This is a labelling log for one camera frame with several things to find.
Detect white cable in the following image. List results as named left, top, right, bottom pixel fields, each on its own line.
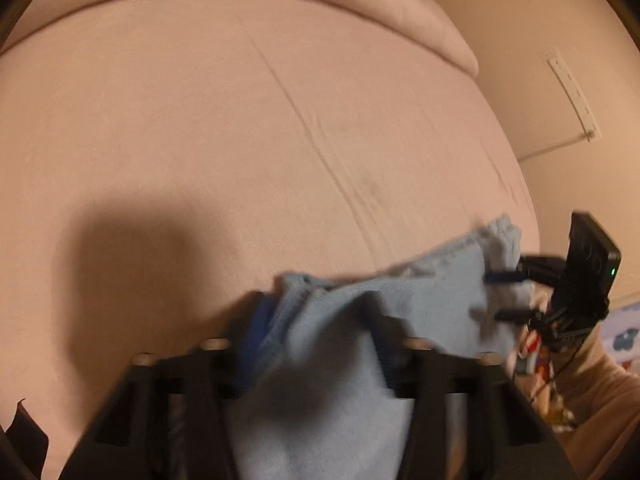
left=517, top=131, right=597, bottom=164

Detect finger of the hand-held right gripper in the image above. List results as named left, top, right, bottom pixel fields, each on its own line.
left=495, top=309, right=545, bottom=324
left=483, top=270, right=526, bottom=286

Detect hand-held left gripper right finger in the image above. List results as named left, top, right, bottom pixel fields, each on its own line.
left=360, top=292, right=581, bottom=480

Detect white power strip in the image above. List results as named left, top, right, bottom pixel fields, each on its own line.
left=546, top=46, right=599, bottom=139

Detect light blue denim pants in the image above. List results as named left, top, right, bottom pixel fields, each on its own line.
left=227, top=214, right=533, bottom=480

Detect printed cloth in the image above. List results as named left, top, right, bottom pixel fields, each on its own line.
left=600, top=301, right=640, bottom=377

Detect black strap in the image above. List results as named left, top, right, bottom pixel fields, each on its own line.
left=0, top=398, right=50, bottom=480

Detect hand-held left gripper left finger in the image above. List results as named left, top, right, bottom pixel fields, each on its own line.
left=57, top=292, right=281, bottom=480

